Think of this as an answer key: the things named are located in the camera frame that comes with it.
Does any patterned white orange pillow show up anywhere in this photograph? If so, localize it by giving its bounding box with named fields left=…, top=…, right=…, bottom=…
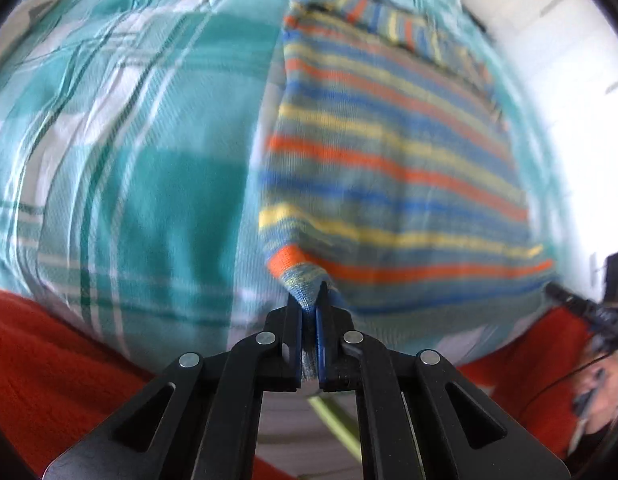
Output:
left=0, top=0, right=70, bottom=68

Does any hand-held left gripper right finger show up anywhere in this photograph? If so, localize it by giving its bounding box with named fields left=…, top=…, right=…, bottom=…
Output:
left=315, top=282, right=572, bottom=480

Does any striped knit shirt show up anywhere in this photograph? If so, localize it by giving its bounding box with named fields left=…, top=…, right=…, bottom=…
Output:
left=258, top=0, right=560, bottom=378

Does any olive green strip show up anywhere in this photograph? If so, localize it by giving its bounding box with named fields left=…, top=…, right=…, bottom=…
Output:
left=308, top=395, right=362, bottom=463

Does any black cable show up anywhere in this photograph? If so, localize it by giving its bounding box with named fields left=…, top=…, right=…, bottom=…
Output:
left=516, top=352, right=615, bottom=418

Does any teal checkered bed blanket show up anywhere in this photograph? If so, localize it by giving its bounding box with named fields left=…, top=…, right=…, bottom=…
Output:
left=0, top=0, right=565, bottom=376

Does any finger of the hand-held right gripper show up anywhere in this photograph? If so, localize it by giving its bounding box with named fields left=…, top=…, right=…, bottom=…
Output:
left=545, top=281, right=604, bottom=320

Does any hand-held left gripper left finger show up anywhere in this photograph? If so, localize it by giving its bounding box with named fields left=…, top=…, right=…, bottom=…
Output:
left=41, top=292, right=305, bottom=480

